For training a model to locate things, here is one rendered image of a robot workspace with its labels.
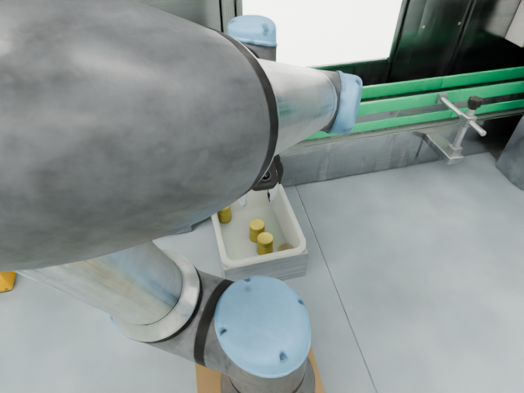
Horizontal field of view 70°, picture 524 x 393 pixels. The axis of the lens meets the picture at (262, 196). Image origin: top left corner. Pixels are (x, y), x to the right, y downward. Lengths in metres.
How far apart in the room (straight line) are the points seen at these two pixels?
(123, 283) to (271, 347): 0.19
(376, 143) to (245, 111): 0.88
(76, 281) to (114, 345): 0.47
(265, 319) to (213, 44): 0.36
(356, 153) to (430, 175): 0.24
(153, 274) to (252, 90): 0.27
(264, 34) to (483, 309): 0.66
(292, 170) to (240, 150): 0.82
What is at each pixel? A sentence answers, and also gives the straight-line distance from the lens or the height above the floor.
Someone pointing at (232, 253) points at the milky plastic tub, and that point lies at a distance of 0.83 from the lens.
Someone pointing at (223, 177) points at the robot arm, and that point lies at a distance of 0.15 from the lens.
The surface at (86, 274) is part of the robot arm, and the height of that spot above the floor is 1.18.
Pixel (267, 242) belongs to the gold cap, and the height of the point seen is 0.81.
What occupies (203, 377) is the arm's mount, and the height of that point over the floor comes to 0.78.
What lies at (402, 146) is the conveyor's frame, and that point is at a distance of 1.08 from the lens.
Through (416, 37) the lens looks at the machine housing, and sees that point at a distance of 1.20.
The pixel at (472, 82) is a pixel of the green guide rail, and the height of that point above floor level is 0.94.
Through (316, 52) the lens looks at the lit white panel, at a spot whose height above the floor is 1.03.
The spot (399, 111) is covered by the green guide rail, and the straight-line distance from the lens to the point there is 1.03.
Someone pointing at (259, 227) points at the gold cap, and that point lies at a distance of 0.82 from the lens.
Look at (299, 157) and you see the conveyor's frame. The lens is 0.95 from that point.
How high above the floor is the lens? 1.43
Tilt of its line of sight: 44 degrees down
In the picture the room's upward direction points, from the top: straight up
